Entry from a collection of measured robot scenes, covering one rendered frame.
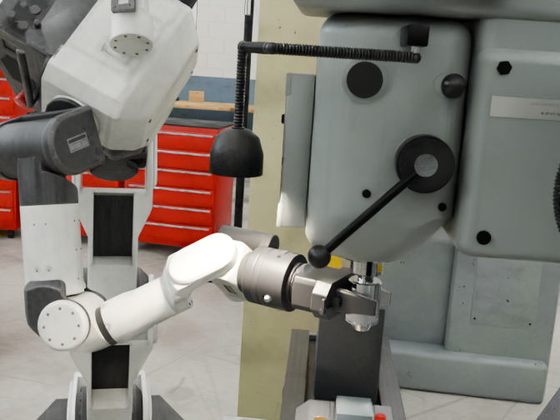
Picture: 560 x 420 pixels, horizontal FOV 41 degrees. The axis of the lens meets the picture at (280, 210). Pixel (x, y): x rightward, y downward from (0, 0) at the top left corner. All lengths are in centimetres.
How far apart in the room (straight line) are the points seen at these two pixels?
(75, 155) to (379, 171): 50
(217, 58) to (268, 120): 739
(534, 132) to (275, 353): 216
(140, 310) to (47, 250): 17
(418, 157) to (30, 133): 61
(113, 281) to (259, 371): 145
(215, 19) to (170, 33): 883
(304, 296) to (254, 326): 188
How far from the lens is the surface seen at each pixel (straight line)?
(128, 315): 120
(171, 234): 580
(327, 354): 144
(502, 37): 95
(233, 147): 98
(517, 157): 95
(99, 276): 166
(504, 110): 94
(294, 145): 102
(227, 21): 1013
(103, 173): 167
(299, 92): 102
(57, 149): 119
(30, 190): 122
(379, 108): 94
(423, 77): 95
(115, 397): 187
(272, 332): 296
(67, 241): 122
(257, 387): 305
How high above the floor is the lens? 158
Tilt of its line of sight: 12 degrees down
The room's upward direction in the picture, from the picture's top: 4 degrees clockwise
